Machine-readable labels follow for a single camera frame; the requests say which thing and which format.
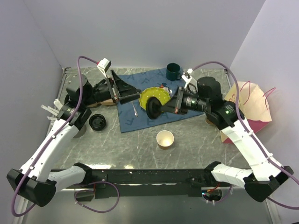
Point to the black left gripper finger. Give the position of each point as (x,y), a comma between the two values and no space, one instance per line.
(122,86)
(129,98)

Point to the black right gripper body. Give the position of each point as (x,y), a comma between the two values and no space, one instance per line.
(190,101)

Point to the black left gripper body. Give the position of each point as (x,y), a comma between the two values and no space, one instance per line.
(106,91)

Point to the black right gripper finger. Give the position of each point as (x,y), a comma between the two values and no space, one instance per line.
(168,107)
(172,96)

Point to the brown pulp cup carrier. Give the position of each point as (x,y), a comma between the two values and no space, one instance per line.
(92,103)

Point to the black coffee cup lid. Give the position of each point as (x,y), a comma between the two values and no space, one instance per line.
(152,108)

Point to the brown paper coffee cup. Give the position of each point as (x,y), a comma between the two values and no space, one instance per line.
(165,139)

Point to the kraft paper takeout bag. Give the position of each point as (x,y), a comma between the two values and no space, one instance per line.
(253,103)

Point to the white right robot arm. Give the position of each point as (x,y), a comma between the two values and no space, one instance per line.
(265,175)

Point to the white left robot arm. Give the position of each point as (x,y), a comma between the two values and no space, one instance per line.
(34,181)

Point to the yellow-green scalloped plate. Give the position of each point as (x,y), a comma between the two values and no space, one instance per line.
(162,95)

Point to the small santa figurine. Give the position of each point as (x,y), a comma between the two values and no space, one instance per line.
(165,87)

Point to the silver fork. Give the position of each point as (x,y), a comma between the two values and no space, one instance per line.
(135,111)

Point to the blue letter placemat cloth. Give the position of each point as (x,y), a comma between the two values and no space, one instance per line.
(134,116)

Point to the dark green mug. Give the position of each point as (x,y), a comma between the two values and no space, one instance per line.
(173,72)

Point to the stack of paper cups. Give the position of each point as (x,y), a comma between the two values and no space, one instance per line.
(209,122)

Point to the grey straw holder cup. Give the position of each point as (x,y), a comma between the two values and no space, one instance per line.
(81,132)

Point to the white wrapped straws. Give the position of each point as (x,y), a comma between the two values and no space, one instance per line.
(53,111)

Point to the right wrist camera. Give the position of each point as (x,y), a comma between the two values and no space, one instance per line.
(188,78)

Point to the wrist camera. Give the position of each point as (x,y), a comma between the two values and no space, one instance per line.
(188,78)
(103,65)

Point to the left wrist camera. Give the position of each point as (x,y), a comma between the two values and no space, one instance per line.
(103,65)

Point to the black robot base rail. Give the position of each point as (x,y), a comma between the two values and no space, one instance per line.
(149,182)

